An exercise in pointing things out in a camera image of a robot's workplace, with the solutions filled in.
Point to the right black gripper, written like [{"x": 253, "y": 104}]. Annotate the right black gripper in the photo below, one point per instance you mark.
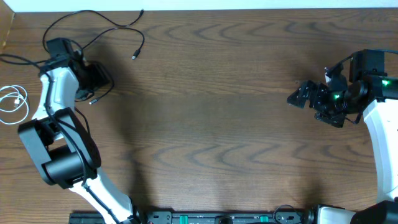
[{"x": 316, "y": 102}]

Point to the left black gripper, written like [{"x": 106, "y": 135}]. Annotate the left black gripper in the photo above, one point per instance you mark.
[{"x": 102, "y": 78}]

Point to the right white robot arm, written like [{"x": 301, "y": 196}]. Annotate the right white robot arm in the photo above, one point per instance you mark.
[{"x": 370, "y": 94}]

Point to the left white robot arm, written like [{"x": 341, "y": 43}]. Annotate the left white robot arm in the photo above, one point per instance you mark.
[{"x": 60, "y": 146}]

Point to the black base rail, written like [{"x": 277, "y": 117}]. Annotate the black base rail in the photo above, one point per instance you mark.
[{"x": 283, "y": 214}]

